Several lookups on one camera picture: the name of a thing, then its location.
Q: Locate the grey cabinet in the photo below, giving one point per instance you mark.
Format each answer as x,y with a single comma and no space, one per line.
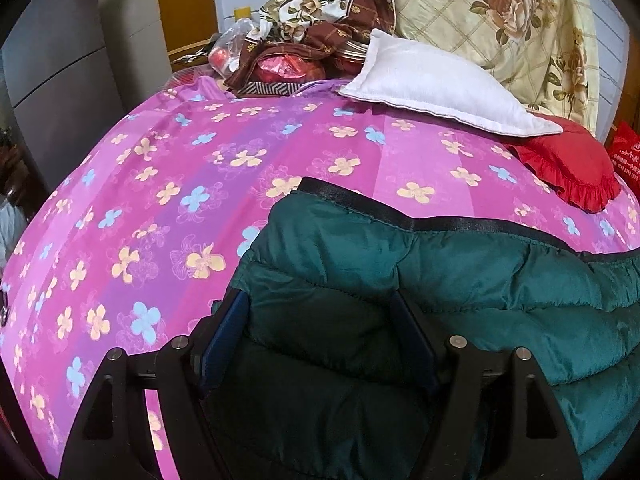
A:
60,60

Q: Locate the pink floral bedsheet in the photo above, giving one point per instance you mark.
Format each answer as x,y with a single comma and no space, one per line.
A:
150,185

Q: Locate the white pillow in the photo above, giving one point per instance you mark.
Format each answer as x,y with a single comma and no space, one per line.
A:
425,80

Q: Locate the red shopping bag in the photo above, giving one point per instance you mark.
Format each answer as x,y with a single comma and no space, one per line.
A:
627,152

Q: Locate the clear plastic bag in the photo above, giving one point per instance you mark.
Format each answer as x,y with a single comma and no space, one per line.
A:
227,55

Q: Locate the shiny red package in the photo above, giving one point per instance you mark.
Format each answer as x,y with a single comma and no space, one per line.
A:
280,67

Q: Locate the brown floral cloth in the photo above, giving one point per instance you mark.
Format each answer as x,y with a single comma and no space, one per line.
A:
370,0

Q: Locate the striped box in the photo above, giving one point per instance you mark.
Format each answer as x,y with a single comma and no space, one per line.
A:
270,89

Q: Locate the red ruffled pillow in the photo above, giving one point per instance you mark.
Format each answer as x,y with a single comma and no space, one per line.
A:
570,160

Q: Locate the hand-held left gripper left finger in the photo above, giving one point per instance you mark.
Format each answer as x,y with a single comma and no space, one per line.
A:
227,340

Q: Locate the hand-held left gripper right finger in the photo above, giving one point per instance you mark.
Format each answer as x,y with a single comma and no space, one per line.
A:
407,342

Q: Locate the cream rose-print quilt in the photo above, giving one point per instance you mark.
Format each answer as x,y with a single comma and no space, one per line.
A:
450,0

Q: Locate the green puffer jacket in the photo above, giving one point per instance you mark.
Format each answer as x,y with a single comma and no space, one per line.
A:
500,300

